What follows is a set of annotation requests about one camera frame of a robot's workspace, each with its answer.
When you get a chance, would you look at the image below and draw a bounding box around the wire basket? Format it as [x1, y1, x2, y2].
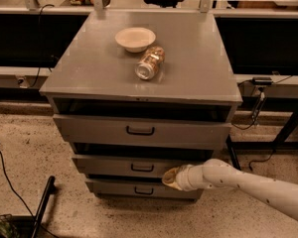
[0, 214, 20, 238]

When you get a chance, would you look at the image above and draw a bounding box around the white ceramic bowl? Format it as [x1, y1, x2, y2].
[115, 27, 156, 53]

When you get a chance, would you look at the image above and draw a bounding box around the glass jar of snacks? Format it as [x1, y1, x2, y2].
[135, 46, 165, 80]

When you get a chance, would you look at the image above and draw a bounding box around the grey bottom drawer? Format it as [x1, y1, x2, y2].
[85, 178, 203, 200]

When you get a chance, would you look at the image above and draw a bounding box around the black cable on floor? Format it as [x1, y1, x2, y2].
[0, 147, 59, 238]

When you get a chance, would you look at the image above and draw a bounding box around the black floor stand leg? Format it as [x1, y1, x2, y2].
[31, 176, 56, 238]

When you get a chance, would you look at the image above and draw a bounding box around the black table frame leg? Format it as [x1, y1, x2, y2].
[226, 106, 298, 170]

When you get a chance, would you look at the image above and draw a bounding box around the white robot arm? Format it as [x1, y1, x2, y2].
[162, 159, 298, 221]

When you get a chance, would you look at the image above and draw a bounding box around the grey drawer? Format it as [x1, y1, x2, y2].
[53, 114, 231, 150]
[85, 178, 203, 200]
[73, 155, 198, 179]

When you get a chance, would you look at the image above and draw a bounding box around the grey top drawer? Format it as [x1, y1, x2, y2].
[53, 114, 231, 150]

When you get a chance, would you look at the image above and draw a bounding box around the grey drawer cabinet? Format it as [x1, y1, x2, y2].
[39, 9, 243, 201]

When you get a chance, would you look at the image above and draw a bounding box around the black hanging cable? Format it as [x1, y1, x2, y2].
[29, 3, 60, 88]

